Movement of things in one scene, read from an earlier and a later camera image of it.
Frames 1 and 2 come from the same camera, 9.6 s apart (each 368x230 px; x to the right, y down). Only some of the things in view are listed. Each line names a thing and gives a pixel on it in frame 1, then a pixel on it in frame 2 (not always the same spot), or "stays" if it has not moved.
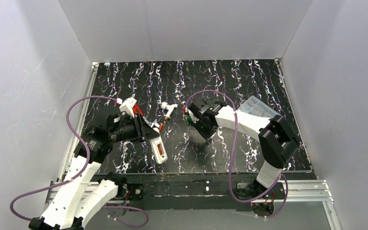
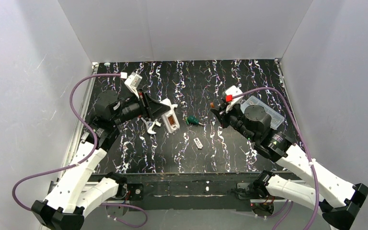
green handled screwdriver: x=189 y=120 stays
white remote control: x=158 y=149 -> x=170 y=117
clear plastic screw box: x=254 y=106 stays
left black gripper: x=141 y=127 -> x=144 y=107
